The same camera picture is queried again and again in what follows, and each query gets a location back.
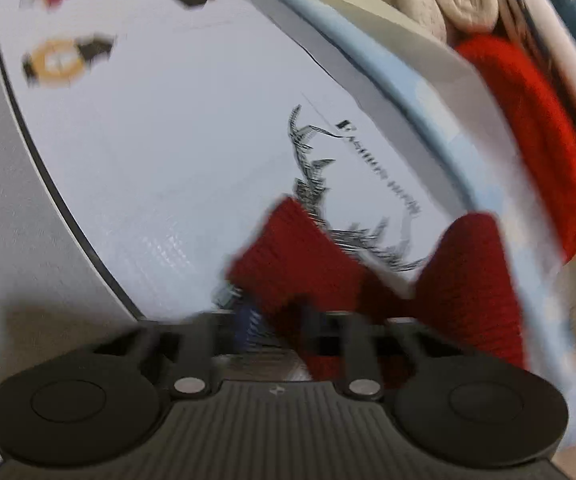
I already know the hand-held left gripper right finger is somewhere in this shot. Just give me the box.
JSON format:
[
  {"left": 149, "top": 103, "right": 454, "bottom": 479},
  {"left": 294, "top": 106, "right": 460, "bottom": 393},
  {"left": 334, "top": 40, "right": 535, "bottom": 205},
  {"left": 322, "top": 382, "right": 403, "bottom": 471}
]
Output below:
[{"left": 302, "top": 305, "right": 474, "bottom": 402}]

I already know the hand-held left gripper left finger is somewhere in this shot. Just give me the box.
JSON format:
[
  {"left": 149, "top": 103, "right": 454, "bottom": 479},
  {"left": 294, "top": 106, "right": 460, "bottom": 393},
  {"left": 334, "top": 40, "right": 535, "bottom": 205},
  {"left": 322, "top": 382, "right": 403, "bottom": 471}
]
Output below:
[{"left": 90, "top": 304, "right": 269, "bottom": 402}]

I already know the dark red knit garment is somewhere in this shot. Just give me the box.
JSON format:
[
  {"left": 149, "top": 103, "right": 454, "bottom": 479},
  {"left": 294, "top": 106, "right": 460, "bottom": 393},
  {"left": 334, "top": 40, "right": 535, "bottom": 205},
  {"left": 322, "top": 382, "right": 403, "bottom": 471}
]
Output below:
[{"left": 227, "top": 198, "right": 526, "bottom": 391}]

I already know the white printed mat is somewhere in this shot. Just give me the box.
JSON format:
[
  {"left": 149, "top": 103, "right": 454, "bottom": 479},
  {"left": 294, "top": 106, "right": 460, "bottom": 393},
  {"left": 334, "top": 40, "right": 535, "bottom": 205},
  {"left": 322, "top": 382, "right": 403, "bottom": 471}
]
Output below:
[{"left": 0, "top": 0, "right": 474, "bottom": 322}]

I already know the bright red sweater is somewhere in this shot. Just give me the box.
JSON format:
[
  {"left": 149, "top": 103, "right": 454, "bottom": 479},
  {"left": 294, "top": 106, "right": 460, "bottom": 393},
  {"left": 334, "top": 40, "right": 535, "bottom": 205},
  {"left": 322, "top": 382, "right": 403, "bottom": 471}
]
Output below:
[{"left": 455, "top": 35, "right": 576, "bottom": 265}]

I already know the white garment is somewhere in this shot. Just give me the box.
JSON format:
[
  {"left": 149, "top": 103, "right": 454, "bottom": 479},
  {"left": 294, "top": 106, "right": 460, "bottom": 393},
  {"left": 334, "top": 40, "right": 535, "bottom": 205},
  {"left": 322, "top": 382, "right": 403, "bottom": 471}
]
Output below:
[{"left": 495, "top": 0, "right": 576, "bottom": 153}]

